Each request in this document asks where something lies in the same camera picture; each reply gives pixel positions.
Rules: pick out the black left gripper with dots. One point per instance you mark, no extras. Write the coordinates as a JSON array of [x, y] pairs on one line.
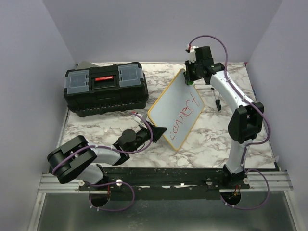
[[157, 132]]

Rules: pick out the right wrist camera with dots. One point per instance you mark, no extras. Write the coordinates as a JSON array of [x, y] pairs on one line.
[[191, 52]]

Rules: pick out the black wire whiteboard stand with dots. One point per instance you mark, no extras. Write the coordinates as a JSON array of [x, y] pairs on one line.
[[210, 94]]

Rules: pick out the yellow framed whiteboard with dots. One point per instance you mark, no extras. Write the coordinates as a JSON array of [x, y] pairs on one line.
[[177, 108]]

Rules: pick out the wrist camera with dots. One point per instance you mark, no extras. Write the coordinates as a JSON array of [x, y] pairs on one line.
[[191, 52], [140, 118]]

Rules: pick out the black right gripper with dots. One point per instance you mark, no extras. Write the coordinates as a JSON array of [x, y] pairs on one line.
[[187, 76]]

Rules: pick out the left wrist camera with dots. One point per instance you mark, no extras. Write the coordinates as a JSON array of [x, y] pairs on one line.
[[140, 118]]

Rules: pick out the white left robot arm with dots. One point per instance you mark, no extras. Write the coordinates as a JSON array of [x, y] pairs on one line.
[[78, 159]]

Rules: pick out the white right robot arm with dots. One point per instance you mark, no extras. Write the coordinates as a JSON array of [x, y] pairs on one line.
[[246, 121]]

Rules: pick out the black plastic toolbox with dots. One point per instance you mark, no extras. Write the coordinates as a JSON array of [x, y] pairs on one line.
[[104, 89]]

